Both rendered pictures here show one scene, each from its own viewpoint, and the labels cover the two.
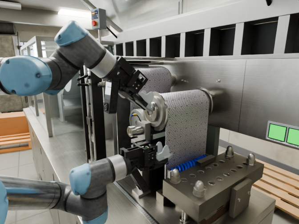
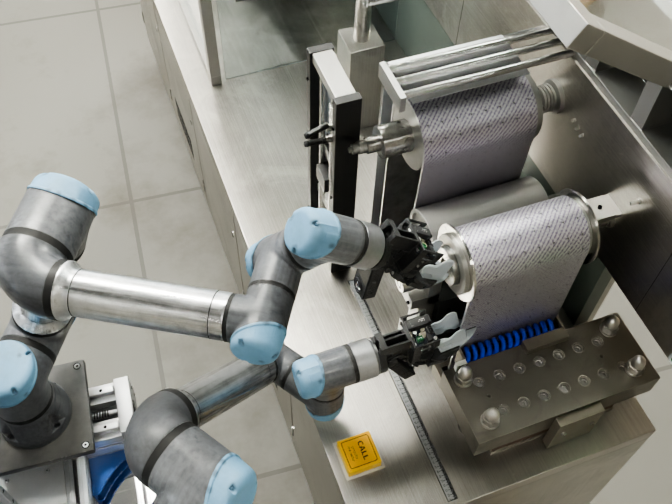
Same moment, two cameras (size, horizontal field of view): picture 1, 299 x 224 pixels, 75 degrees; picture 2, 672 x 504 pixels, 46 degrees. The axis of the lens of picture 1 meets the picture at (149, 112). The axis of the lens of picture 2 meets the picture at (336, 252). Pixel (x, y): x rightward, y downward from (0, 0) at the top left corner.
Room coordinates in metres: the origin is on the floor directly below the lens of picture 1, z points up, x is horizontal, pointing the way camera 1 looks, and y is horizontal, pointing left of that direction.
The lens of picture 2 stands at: (-0.13, -0.01, 2.44)
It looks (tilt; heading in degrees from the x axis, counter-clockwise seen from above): 55 degrees down; 14
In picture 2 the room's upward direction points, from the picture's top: 2 degrees clockwise
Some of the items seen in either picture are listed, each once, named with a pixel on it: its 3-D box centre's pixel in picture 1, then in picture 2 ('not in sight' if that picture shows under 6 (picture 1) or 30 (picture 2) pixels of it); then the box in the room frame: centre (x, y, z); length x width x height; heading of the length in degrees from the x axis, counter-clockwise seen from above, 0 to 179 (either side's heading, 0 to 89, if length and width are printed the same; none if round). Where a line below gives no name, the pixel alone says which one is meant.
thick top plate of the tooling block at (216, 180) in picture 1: (216, 178); (548, 381); (0.66, -0.25, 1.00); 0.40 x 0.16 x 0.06; 127
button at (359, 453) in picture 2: not in sight; (359, 453); (0.44, 0.07, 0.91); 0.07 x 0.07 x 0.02; 37
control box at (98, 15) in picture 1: (97, 19); not in sight; (1.17, 0.28, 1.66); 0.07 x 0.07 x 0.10; 52
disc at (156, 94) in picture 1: (155, 111); (456, 262); (0.71, -0.02, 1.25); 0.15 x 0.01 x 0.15; 36
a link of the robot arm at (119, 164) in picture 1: (116, 167); (363, 357); (0.55, 0.10, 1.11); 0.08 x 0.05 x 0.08; 37
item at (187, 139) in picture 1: (187, 142); (515, 308); (0.74, -0.15, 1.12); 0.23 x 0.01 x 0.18; 127
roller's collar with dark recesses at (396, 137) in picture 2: not in sight; (393, 138); (0.90, 0.15, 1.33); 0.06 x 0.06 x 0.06; 37
